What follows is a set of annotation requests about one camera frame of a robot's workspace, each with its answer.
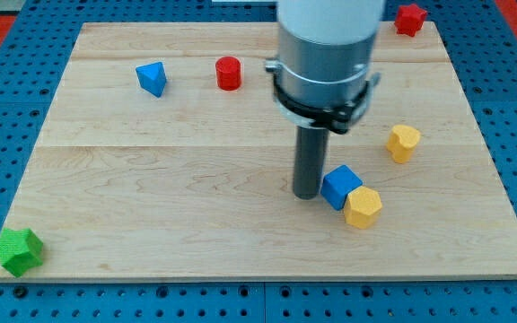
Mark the blue cube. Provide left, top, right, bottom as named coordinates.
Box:
left=320, top=165, right=364, bottom=211

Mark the yellow hexagon block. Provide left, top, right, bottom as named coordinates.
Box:
left=343, top=186, right=382, bottom=229

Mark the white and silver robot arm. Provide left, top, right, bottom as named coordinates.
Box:
left=265, top=0, right=385, bottom=135

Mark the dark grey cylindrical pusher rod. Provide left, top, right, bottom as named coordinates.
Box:
left=293, top=127, right=329, bottom=200

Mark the red cylinder block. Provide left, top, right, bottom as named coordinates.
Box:
left=215, top=56, right=241, bottom=91

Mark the light wooden board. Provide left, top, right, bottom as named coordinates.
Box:
left=4, top=22, right=517, bottom=283

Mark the blue triangle block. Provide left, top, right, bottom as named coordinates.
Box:
left=136, top=62, right=167, bottom=98

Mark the yellow heart block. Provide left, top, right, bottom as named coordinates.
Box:
left=386, top=125, right=421, bottom=163

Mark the red star block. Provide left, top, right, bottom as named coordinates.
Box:
left=394, top=4, right=428, bottom=37

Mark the green star block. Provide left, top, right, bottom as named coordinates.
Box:
left=0, top=228, right=43, bottom=277

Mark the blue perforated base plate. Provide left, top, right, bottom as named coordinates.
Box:
left=0, top=0, right=517, bottom=322

